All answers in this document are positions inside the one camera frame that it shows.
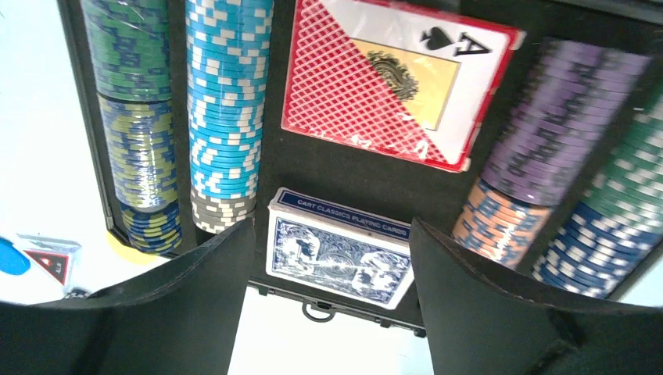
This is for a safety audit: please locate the white grey poker chip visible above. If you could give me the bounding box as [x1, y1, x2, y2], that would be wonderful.
[63, 287, 91, 299]

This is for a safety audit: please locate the blue round button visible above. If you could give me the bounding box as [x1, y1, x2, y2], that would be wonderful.
[0, 237, 30, 276]

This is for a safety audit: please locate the light blue chip stack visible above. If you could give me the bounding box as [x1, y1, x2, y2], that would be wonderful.
[185, 1, 274, 234]

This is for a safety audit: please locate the black poker set case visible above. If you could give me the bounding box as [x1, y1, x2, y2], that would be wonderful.
[57, 1, 662, 337]

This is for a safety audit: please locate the yellow round button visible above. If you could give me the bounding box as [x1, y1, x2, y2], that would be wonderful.
[106, 232, 160, 266]

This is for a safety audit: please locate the red black triangle button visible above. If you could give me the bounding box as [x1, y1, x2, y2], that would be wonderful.
[17, 234, 82, 293]

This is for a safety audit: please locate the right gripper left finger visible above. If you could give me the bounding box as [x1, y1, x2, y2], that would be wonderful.
[1, 219, 256, 374]

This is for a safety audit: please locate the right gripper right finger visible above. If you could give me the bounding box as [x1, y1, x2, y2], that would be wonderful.
[409, 218, 662, 374]

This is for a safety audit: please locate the purple orange chip stack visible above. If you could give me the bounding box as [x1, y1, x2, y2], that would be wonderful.
[452, 37, 651, 269]

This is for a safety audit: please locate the green blue chip stack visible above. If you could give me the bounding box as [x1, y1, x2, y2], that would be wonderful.
[81, 1, 182, 255]

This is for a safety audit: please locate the red playing card deck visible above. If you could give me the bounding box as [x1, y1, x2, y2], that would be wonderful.
[281, 0, 525, 173]

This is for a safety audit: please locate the green navy chip stack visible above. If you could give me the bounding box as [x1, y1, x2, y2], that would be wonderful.
[532, 94, 662, 298]

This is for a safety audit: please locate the blue playing card deck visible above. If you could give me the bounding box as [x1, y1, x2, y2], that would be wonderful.
[265, 187, 414, 310]

